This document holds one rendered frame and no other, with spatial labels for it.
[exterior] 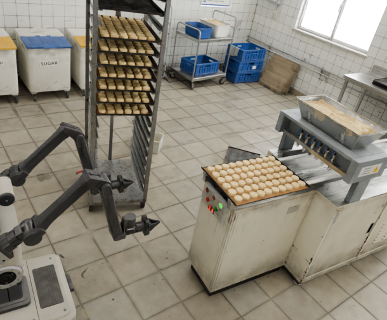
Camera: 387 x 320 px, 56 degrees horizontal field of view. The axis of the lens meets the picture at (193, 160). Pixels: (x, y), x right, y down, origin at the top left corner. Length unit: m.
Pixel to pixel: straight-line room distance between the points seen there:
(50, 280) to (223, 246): 1.08
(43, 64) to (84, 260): 2.80
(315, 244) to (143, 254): 1.28
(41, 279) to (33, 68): 3.07
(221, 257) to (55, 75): 3.44
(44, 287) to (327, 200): 1.85
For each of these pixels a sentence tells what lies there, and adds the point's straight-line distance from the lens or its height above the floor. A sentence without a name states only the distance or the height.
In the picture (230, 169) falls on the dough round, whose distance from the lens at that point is 2.38.
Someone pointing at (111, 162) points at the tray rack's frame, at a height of 0.15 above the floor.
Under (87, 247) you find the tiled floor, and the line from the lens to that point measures 3.01.
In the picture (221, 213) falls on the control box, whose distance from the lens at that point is 2.24.
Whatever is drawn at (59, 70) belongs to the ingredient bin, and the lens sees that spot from 5.06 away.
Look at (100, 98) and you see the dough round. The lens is 2.72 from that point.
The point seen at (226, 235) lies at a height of 0.63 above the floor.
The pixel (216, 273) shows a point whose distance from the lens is 2.56.
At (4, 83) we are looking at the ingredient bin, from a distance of 4.97.
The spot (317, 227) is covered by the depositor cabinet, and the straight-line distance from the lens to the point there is 2.70.
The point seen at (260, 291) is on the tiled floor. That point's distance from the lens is 2.95.
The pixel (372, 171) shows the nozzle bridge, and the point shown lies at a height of 1.08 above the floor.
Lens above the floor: 2.17
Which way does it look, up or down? 32 degrees down
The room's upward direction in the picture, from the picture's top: 11 degrees clockwise
